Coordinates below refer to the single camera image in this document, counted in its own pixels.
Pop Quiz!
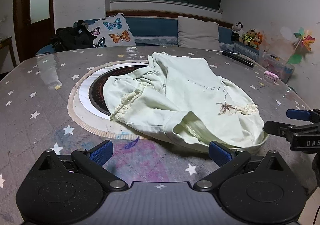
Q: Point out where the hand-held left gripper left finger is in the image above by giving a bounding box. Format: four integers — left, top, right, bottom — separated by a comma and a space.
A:
37, 140, 127, 192

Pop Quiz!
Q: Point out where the brown plush bear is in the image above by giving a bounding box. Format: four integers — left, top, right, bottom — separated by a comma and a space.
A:
239, 28, 258, 48

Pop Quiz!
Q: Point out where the pale green garment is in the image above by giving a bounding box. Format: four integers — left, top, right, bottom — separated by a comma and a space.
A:
104, 52, 269, 154

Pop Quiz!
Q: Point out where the brown wooden door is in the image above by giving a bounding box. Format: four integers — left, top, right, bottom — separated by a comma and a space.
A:
13, 0, 56, 66

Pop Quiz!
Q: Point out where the black remote control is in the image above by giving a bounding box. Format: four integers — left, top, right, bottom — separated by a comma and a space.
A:
222, 50, 255, 68

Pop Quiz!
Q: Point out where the small pink toy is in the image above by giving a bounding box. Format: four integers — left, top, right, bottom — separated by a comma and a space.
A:
264, 71, 280, 81

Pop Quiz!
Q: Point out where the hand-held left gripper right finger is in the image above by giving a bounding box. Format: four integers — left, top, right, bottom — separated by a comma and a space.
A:
194, 141, 285, 192

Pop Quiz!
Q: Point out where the plain grey pillow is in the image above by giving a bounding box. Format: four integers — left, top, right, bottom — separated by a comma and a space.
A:
177, 16, 220, 50

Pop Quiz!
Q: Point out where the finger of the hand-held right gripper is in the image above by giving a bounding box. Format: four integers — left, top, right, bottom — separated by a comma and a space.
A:
263, 120, 296, 139
286, 108, 320, 124

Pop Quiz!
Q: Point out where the black bag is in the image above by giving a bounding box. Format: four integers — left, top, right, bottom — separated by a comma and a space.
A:
50, 20, 97, 52

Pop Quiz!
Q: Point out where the wooden side table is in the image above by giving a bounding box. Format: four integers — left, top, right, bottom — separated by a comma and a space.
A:
0, 37, 14, 68

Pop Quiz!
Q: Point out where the panda plush toy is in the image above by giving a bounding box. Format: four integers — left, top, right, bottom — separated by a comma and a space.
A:
230, 22, 245, 42

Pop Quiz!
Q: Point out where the orange plush toy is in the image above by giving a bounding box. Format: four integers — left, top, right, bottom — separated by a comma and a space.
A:
254, 32, 263, 49

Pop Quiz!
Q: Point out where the blue sofa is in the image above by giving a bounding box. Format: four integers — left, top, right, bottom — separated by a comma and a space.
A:
35, 14, 265, 63

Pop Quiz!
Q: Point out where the clear plastic box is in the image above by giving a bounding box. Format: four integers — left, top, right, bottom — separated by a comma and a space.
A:
259, 52, 295, 82

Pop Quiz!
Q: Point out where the colourful pinwheel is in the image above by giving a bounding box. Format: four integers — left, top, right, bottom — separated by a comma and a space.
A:
286, 27, 316, 64

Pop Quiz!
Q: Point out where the grey star-print tablecloth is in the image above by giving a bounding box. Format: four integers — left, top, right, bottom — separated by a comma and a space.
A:
0, 46, 317, 225

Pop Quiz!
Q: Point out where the butterfly print pillow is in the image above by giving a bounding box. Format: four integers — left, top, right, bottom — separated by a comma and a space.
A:
87, 13, 137, 48

